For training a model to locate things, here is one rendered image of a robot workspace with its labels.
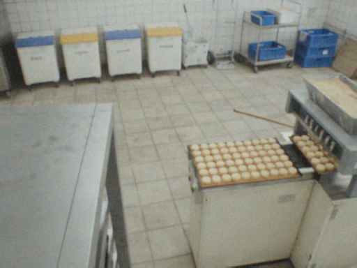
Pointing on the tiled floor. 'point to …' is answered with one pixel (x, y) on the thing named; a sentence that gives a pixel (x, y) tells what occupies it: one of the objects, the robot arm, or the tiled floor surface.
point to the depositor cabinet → (325, 225)
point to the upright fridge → (7, 54)
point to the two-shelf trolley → (275, 41)
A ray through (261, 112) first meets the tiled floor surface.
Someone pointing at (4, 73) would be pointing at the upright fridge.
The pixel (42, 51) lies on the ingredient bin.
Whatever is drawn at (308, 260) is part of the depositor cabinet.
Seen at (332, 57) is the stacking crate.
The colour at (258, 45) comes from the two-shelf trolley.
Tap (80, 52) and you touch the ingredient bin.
